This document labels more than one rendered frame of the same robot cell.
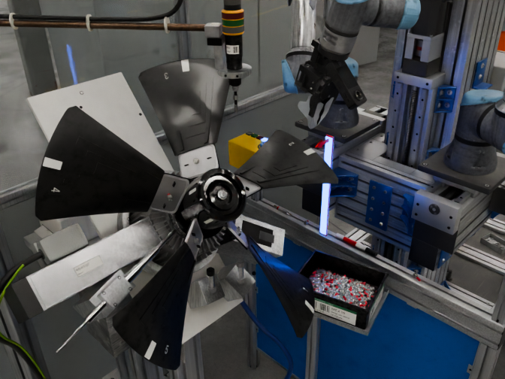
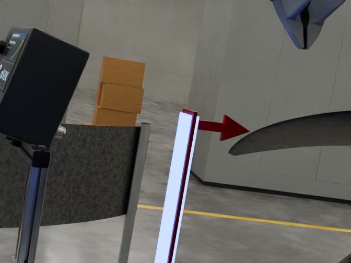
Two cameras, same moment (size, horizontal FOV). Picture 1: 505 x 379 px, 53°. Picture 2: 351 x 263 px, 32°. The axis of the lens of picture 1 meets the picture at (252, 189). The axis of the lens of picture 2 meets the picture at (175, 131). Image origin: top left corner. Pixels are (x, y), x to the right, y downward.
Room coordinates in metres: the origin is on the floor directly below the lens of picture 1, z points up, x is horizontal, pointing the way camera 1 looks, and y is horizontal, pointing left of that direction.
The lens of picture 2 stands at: (1.78, -0.03, 1.23)
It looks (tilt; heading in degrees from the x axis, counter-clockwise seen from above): 6 degrees down; 201
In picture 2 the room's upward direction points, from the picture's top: 10 degrees clockwise
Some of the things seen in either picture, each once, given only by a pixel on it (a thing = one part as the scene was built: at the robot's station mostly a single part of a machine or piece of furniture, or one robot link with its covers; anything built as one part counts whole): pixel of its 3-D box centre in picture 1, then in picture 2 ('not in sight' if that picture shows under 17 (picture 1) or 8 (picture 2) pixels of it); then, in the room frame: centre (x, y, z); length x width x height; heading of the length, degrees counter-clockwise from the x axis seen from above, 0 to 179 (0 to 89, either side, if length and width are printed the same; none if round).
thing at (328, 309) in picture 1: (338, 288); not in sight; (1.05, -0.23, 0.85); 0.22 x 0.17 x 0.07; 60
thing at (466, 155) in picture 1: (472, 149); not in sight; (1.38, -0.67, 1.09); 0.15 x 0.15 x 0.10
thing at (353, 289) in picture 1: (339, 292); not in sight; (1.05, -0.23, 0.83); 0.19 x 0.14 x 0.03; 60
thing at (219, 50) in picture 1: (228, 49); not in sight; (1.03, 0.04, 1.50); 0.09 x 0.07 x 0.10; 80
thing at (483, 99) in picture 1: (482, 113); not in sight; (1.38, -0.67, 1.20); 0.13 x 0.12 x 0.14; 17
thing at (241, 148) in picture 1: (256, 156); not in sight; (1.49, -0.01, 1.02); 0.16 x 0.10 x 0.11; 45
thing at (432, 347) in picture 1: (343, 344); not in sight; (1.21, -0.29, 0.45); 0.82 x 0.02 x 0.66; 45
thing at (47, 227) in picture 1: (64, 219); not in sight; (1.30, 0.58, 0.92); 0.17 x 0.16 x 0.11; 45
